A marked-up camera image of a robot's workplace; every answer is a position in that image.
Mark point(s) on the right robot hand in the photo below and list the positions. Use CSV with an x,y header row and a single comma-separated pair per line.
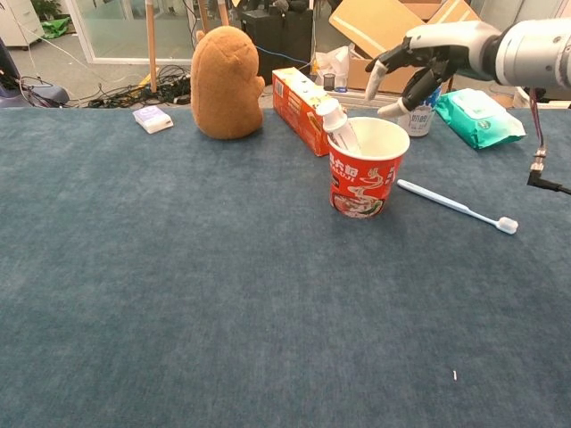
x,y
450,40

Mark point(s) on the white toothpaste tube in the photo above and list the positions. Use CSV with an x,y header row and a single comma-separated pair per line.
x,y
341,127

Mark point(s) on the light blue toothbrush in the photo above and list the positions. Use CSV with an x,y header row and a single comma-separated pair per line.
x,y
446,201

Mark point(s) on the open brown cardboard box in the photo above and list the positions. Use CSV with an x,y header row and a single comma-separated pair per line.
x,y
370,22

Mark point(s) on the blue white drink can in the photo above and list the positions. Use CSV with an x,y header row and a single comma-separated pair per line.
x,y
421,120

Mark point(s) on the orange cardboard snack box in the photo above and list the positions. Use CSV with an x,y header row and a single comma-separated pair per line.
x,y
303,111

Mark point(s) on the green wet wipes pack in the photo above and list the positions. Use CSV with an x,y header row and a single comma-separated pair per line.
x,y
473,116

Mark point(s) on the white plastic bag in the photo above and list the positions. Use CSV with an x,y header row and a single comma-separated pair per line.
x,y
332,60

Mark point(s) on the black mesh pen cup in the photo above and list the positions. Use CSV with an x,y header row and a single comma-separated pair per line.
x,y
329,82

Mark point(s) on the red instant noodle cup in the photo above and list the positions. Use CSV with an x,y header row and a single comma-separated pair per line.
x,y
366,178

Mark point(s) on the black cabinet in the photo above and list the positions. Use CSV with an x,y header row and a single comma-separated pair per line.
x,y
276,35

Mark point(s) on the wooden pole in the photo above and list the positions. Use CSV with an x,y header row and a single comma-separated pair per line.
x,y
204,15
151,44
223,12

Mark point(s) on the brown plush toy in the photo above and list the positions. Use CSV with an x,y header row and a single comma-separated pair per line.
x,y
225,84

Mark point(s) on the small purple tissue pack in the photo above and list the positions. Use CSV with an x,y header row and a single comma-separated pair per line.
x,y
151,119

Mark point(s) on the blue table cloth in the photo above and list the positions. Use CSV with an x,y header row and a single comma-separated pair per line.
x,y
178,267

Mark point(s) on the green bag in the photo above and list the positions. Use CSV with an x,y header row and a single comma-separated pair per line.
x,y
55,27

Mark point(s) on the green potted plant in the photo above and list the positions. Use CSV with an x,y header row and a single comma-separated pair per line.
x,y
44,8

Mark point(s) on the white cabinet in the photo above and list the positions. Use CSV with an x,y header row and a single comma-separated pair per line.
x,y
18,22

